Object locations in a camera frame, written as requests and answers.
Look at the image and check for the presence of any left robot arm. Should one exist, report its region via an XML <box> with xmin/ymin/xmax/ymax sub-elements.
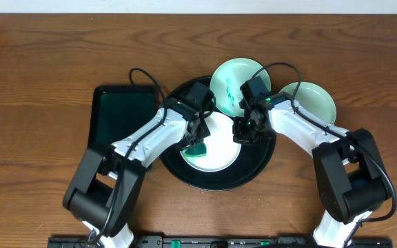
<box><xmin>63</xmin><ymin>98</ymin><xmax>215</xmax><ymax>247</ymax></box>

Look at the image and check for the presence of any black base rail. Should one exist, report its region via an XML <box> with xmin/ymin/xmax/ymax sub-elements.
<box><xmin>47</xmin><ymin>236</ymin><xmax>394</xmax><ymax>248</ymax></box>

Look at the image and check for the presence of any mint plate top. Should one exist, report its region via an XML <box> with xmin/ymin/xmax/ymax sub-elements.
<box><xmin>210</xmin><ymin>58</ymin><xmax>263</xmax><ymax>117</ymax></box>

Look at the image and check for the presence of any black rectangular tray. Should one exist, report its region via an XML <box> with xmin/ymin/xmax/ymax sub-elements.
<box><xmin>88</xmin><ymin>85</ymin><xmax>156</xmax><ymax>145</ymax></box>

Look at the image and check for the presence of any mint plate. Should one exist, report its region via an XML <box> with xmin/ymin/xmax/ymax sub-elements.
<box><xmin>296</xmin><ymin>81</ymin><xmax>336</xmax><ymax>125</ymax></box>
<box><xmin>210</xmin><ymin>58</ymin><xmax>263</xmax><ymax>117</ymax></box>

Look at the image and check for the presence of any black round tray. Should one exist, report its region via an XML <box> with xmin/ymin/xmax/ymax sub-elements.
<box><xmin>159</xmin><ymin>76</ymin><xmax>278</xmax><ymax>192</ymax></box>

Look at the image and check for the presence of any white plate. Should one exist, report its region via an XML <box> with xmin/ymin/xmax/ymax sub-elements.
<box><xmin>181</xmin><ymin>112</ymin><xmax>241</xmax><ymax>172</ymax></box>

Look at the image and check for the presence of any green scrub sponge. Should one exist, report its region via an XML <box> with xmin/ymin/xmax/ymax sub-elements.
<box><xmin>183</xmin><ymin>142</ymin><xmax>207</xmax><ymax>158</ymax></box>

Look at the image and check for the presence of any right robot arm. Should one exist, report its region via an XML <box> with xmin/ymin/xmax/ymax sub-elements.
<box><xmin>233</xmin><ymin>93</ymin><xmax>396</xmax><ymax>247</ymax></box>

